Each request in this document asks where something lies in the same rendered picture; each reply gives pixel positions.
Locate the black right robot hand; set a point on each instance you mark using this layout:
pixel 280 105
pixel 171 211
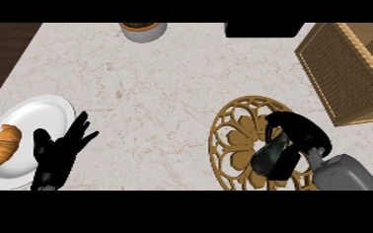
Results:
pixel 305 135

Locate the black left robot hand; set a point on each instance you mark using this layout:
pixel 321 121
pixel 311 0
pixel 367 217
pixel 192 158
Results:
pixel 58 154

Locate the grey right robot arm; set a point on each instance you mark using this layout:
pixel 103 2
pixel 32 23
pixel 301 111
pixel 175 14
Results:
pixel 339 172

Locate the golden openwork round placemat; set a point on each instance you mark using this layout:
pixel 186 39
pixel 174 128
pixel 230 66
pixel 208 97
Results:
pixel 237 144

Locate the brown wicker basket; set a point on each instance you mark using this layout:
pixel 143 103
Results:
pixel 339 69

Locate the white plate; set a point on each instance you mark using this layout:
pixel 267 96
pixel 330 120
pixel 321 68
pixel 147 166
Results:
pixel 34 128

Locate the golden brown croissant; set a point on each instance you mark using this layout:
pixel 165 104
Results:
pixel 7 142

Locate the black appliance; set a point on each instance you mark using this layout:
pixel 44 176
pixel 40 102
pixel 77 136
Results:
pixel 264 29

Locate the dark brown wooden panel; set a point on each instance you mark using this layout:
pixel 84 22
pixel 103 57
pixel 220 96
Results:
pixel 15 42

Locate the grey pot with orange rim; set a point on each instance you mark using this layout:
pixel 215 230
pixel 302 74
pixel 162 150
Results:
pixel 143 31

